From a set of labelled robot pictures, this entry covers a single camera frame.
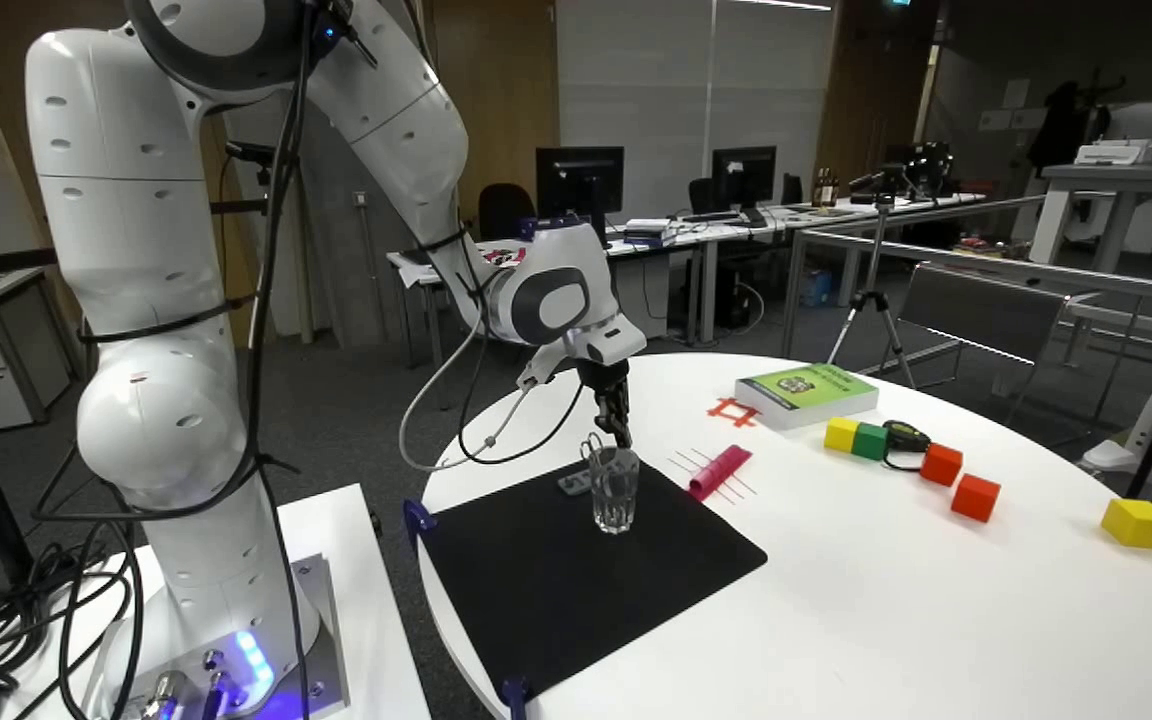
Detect red cube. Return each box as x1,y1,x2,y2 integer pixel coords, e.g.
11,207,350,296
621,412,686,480
948,471,1004,528
914,438,969,489

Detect black computer monitor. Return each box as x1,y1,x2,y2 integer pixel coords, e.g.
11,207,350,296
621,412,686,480
706,145,780,213
533,145,627,222

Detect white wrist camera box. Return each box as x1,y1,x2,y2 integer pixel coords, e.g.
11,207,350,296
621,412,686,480
516,307,650,392

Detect clear glass cup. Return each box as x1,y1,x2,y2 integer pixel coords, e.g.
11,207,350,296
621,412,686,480
582,442,644,540

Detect orange plastic frame piece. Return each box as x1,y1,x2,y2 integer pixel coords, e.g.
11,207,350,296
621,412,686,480
703,392,759,433

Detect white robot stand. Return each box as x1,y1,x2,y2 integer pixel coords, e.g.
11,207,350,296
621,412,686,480
0,480,436,720

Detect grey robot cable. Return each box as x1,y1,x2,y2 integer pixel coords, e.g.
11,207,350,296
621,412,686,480
397,325,593,480

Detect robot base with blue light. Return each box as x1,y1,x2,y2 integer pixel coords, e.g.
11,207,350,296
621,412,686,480
118,553,350,720

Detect small clear-handled scissors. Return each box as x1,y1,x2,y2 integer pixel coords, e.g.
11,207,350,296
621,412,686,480
575,426,615,471

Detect green book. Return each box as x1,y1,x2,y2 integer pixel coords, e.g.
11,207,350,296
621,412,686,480
731,359,885,433

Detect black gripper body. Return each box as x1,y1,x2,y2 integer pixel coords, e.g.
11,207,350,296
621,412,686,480
575,353,638,412

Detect grey metal frame barrier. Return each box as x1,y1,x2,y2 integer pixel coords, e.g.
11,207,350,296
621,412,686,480
780,214,1152,412

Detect black office chair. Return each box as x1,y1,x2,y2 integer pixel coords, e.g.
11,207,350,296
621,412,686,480
475,178,539,249

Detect green cube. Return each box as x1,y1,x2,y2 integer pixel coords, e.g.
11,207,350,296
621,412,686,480
852,419,893,463

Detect black rectangular mat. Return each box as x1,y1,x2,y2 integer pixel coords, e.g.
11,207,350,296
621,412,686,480
412,454,771,705

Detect small black object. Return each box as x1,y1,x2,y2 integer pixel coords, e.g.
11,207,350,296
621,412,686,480
878,415,937,454

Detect grey camera tripod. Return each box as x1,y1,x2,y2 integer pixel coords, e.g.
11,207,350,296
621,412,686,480
823,194,920,382

